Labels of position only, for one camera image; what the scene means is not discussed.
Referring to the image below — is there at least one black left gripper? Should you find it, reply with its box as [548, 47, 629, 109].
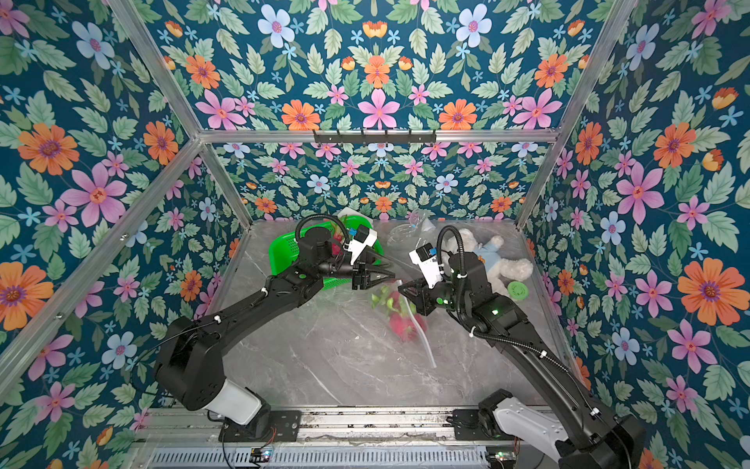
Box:
[311, 249, 392, 293]

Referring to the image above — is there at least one pink dragon fruit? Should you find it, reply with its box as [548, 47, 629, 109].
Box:
[370, 283, 402, 315]
[389, 302, 428, 342]

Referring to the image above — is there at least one clear zip-top bag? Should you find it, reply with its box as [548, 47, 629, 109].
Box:
[370, 281, 438, 369]
[387, 210, 436, 251]

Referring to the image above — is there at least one green plastic basket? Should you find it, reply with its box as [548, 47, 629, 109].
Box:
[269, 212, 373, 275]

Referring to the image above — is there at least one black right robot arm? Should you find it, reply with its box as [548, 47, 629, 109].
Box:
[400, 244, 646, 468]

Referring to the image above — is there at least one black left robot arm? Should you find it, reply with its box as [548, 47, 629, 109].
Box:
[154, 225, 395, 434]

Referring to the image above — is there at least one white teddy bear blue shirt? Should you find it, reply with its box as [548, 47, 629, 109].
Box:
[459, 229, 533, 298]

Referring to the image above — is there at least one small green round lid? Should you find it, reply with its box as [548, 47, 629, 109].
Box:
[507, 281, 529, 302]

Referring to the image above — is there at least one white perforated vent strip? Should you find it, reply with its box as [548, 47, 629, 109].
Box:
[146, 447, 490, 468]

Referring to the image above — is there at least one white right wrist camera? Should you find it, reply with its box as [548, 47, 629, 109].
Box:
[409, 242, 445, 288]

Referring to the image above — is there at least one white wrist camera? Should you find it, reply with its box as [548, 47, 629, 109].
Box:
[409, 242, 445, 288]
[346, 225, 377, 265]

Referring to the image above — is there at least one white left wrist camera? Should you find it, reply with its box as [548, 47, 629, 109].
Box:
[346, 225, 377, 265]

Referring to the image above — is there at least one black hook rail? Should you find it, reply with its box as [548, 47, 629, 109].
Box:
[312, 130, 438, 145]

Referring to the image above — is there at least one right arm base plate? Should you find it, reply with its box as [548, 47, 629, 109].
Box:
[446, 408, 517, 441]

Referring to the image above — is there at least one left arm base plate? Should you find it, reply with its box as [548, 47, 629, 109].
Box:
[219, 410, 302, 444]

